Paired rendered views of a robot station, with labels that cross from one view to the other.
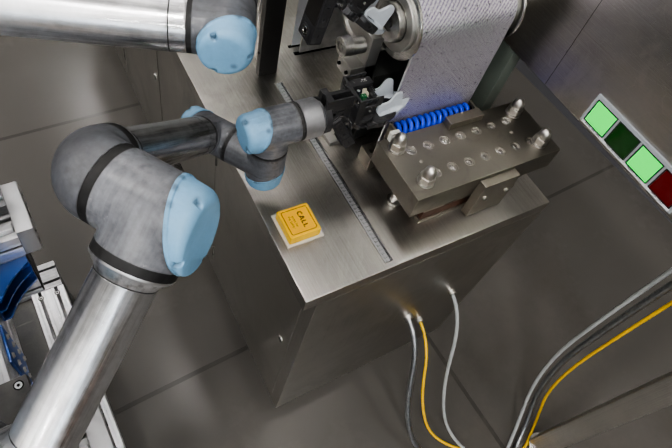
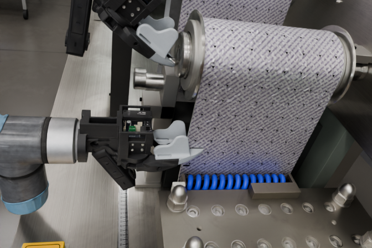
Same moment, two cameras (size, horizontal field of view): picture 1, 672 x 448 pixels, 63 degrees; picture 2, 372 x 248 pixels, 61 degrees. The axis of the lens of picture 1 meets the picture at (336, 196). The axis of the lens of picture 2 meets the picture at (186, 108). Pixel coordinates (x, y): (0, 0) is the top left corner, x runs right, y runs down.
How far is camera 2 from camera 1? 65 cm
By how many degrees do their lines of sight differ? 26
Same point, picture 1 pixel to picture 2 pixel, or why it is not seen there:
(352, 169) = (145, 217)
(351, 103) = (114, 133)
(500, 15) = (319, 72)
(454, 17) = (253, 57)
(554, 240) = not seen: outside the picture
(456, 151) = (251, 227)
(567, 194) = not seen: outside the picture
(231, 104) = not seen: hidden behind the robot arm
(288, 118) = (25, 130)
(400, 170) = (165, 232)
